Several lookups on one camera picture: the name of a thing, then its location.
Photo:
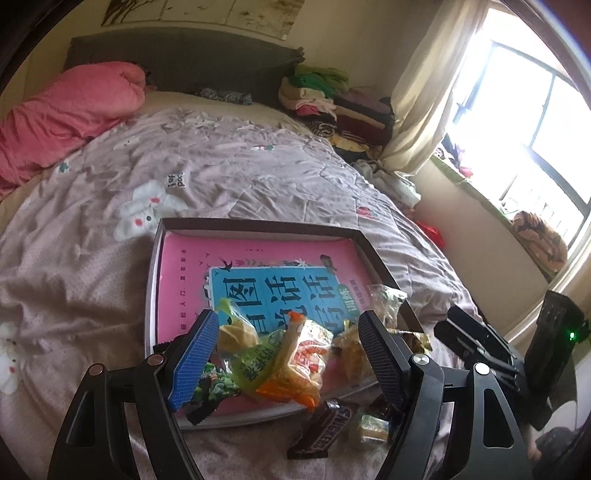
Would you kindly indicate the brown snack packet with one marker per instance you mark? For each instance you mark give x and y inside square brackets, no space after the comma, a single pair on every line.
[413,341]

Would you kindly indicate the red cloth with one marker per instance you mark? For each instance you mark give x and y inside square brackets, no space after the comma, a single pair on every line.
[431,233]

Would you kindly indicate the shallow dark-rimmed box tray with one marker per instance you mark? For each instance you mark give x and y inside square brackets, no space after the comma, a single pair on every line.
[254,224]

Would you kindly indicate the small green cracker packet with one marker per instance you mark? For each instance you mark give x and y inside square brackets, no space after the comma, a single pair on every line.
[369,429]

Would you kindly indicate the brown chocolate bar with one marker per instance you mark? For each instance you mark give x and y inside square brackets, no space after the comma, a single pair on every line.
[328,427]

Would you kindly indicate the pile of folded clothes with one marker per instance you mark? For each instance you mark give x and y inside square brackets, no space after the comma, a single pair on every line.
[346,115]

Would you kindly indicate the orange snack packet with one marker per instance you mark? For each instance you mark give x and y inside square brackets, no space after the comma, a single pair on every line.
[295,369]

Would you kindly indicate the white crumpled cloth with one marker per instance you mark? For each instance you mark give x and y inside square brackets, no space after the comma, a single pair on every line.
[392,184]

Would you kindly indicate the window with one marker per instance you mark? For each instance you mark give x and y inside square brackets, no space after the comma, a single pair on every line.
[531,115]

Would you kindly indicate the pink pillow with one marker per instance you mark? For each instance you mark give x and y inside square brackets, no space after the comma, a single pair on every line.
[60,120]

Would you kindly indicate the pale yellow snack bag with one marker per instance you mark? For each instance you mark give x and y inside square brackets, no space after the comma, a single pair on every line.
[238,334]

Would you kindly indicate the cream curtain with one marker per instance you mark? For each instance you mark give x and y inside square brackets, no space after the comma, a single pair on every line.
[425,92]

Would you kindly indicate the rabbit print quilt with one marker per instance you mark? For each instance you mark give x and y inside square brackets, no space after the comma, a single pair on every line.
[92,230]

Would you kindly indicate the dark upholstered headboard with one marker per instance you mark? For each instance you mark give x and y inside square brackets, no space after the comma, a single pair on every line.
[194,60]

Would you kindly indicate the orange patterned cushion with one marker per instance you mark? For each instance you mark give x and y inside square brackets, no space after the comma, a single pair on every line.
[540,240]

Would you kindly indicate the clear yellow snack bag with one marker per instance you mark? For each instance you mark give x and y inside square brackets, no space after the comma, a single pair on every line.
[385,304]

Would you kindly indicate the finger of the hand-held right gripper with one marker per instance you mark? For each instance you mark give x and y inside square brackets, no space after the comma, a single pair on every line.
[485,332]
[480,357]

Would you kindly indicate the pink and blue picture book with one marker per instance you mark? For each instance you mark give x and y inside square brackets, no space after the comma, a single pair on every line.
[184,277]

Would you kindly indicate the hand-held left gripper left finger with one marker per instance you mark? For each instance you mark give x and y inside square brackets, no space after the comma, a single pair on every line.
[194,355]

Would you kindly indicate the dark patterned cloth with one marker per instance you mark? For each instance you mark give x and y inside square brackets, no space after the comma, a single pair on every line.
[226,97]

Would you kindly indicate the clothes on windowsill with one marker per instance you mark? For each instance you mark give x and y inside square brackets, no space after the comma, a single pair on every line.
[457,157]

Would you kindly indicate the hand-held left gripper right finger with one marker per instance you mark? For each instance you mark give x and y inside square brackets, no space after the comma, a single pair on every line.
[381,360]

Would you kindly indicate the blue yellow cracker packet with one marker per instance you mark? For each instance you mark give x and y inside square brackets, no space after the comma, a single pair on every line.
[353,357]

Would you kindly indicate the dark green pea snack packet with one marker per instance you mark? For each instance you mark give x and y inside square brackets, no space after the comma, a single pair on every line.
[217,383]

